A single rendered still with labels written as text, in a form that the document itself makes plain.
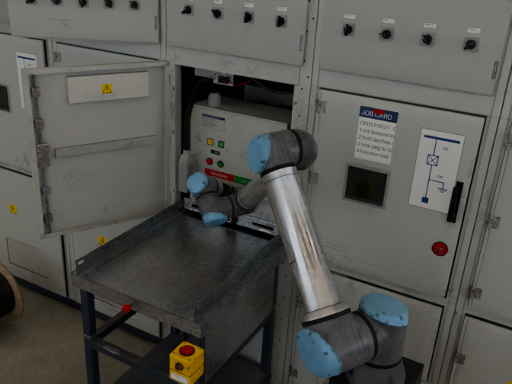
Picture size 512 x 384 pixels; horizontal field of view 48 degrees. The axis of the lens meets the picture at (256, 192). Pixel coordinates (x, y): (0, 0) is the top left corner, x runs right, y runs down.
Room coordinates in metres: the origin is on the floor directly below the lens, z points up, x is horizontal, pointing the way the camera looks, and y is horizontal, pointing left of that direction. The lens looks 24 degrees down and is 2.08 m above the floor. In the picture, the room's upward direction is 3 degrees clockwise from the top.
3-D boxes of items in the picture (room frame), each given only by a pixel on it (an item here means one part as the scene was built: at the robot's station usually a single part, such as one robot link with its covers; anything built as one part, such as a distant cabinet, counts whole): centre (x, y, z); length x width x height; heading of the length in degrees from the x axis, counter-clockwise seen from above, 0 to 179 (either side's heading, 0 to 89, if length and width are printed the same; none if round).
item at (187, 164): (2.45, 0.32, 1.09); 0.08 x 0.05 x 0.17; 153
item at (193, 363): (1.43, 0.19, 0.85); 0.08 x 0.08 x 0.10; 63
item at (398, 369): (1.44, -0.41, 0.89); 0.19 x 0.19 x 0.10
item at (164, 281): (2.07, 0.28, 0.82); 0.68 x 0.62 x 0.06; 153
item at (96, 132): (2.38, 0.68, 1.21); 0.63 x 0.07 x 0.74; 124
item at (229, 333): (2.07, 0.28, 0.46); 0.64 x 0.58 x 0.66; 153
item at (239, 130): (2.41, 0.10, 1.15); 0.48 x 0.01 x 0.48; 63
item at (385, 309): (1.44, -0.40, 1.03); 0.17 x 0.15 x 0.18; 122
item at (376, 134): (2.06, -0.44, 1.44); 0.15 x 0.01 x 0.21; 63
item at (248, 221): (2.42, 0.10, 0.89); 0.54 x 0.05 x 0.06; 63
